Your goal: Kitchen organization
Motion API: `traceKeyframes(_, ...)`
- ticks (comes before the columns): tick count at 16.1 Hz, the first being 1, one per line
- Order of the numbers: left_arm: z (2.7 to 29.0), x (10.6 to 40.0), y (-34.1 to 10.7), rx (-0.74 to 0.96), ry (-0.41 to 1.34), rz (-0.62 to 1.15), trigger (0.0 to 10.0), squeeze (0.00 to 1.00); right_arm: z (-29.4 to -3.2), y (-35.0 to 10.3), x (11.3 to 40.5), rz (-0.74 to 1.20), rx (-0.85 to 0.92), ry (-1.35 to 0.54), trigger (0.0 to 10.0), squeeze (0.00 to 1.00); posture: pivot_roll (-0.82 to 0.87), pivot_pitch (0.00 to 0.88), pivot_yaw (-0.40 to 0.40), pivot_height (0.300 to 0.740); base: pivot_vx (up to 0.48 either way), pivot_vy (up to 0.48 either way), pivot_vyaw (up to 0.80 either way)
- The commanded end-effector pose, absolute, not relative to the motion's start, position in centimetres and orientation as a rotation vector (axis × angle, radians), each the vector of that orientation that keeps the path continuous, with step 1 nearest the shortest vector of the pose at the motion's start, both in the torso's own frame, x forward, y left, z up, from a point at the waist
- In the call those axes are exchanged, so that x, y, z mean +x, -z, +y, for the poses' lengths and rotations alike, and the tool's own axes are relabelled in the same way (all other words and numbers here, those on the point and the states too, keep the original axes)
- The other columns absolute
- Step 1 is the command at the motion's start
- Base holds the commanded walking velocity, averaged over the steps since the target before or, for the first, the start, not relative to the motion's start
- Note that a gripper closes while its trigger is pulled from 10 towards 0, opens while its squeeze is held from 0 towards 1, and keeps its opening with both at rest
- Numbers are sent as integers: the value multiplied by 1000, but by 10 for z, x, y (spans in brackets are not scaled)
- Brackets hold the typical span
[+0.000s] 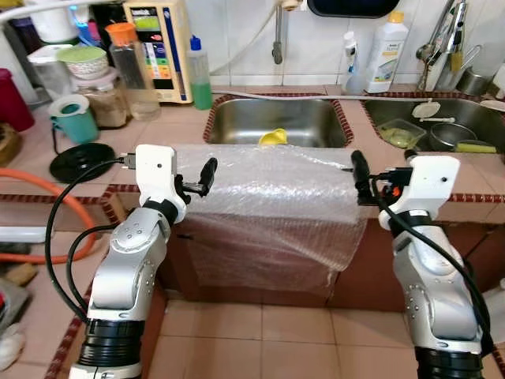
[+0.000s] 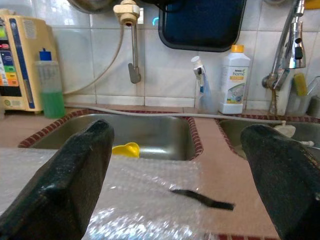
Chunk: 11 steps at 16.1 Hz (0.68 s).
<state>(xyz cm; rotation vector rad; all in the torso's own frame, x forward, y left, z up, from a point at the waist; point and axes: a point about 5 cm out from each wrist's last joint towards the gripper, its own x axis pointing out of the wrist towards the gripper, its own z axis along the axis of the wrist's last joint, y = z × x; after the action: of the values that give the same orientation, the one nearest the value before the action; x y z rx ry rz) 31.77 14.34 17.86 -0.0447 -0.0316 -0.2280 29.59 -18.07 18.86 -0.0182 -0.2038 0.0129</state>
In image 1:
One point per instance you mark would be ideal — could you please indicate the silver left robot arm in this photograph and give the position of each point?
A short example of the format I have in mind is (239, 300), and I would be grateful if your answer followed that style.
(130, 260)

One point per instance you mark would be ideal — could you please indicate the green dish soap bottle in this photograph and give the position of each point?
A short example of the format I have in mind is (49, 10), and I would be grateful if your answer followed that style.
(200, 91)

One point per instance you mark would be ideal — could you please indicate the steel pot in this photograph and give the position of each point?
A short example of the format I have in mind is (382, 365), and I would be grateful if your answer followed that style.
(454, 136)

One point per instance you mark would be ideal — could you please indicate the patterned bowl green lid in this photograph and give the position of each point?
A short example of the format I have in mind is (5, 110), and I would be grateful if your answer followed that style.
(83, 55)

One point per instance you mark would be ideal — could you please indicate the beige water ionizer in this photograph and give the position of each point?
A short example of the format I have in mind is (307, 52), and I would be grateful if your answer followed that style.
(180, 55)

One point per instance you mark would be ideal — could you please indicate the brown base cabinet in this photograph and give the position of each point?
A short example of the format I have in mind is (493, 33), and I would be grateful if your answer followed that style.
(379, 268)

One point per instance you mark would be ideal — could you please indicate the black wall-hung tray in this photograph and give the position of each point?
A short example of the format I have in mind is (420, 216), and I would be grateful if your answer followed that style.
(351, 6)

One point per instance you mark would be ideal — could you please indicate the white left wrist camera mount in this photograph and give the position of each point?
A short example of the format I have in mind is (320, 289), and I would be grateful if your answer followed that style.
(154, 170)

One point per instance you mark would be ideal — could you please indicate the stainless steel sink basin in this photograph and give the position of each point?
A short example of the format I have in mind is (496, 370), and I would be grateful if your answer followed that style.
(394, 110)
(268, 114)

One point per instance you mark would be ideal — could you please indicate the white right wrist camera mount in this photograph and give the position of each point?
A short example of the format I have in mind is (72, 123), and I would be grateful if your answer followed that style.
(430, 178)

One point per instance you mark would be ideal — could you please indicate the teal cup white rim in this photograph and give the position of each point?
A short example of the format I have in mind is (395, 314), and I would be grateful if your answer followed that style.
(79, 126)

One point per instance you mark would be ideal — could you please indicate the small white spray bottle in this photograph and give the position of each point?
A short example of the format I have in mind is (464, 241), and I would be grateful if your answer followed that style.
(351, 59)

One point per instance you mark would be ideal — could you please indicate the cream tap water filter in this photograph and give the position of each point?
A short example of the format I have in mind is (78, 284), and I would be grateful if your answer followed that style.
(292, 4)

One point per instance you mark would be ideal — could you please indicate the clear plastic food container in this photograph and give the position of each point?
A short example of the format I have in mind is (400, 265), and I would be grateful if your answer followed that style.
(398, 136)

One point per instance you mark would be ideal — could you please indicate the yellow green sponge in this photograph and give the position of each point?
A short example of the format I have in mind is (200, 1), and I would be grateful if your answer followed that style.
(477, 148)

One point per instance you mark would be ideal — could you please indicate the bubble wrap sheet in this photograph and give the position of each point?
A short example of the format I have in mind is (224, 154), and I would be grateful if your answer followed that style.
(276, 205)

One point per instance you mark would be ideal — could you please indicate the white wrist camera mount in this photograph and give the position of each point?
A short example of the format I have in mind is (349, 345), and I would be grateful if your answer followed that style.
(430, 178)
(154, 170)

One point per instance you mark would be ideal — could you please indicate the dark red plastic canister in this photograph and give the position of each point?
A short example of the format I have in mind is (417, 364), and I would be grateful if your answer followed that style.
(14, 103)

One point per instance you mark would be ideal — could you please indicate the plastic container pink lid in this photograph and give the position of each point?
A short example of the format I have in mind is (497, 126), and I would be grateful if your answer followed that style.
(102, 106)

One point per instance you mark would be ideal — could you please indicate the chrome sink faucet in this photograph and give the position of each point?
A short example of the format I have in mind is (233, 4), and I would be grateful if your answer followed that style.
(442, 39)

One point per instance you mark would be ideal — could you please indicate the white bottle yellow cap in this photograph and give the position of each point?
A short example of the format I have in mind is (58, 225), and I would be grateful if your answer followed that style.
(387, 55)

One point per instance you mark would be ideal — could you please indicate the white kitchen appliance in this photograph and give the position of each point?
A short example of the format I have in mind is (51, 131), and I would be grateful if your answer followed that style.
(51, 24)

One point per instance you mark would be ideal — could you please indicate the steel tap spout pipe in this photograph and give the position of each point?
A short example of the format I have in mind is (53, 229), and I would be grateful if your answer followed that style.
(278, 35)

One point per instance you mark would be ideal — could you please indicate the black round kettle base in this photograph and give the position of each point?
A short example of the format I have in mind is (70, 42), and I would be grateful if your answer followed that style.
(79, 162)

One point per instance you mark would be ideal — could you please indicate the clear jar orange lid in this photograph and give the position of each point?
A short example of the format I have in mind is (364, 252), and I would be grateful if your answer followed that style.
(134, 79)

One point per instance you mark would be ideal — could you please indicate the white power strip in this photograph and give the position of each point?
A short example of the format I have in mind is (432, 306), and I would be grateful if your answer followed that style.
(24, 234)

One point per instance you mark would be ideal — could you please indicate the steel utensil holder cup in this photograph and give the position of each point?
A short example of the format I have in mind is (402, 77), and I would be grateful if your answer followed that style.
(473, 83)

